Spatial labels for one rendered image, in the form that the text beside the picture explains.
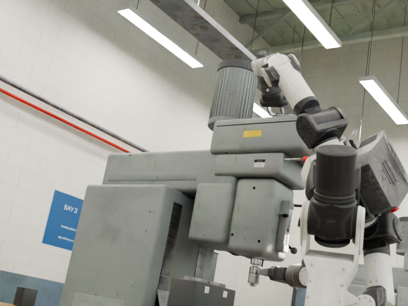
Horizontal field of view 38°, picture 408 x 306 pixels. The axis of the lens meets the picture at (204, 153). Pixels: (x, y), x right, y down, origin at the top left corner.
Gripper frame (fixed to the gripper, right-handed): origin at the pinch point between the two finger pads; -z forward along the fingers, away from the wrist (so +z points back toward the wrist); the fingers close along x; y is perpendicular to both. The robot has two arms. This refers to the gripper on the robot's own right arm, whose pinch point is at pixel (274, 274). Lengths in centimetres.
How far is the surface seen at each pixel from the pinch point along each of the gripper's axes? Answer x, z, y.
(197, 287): 41.8, 9.2, 11.8
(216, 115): 17, -34, -68
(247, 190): 10.5, -11.6, -32.8
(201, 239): 17.7, -28.0, -10.6
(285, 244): -3.3, 0.3, -12.9
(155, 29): -126, -410, -307
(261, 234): 7.3, -2.6, -14.7
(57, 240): -99, -489, -43
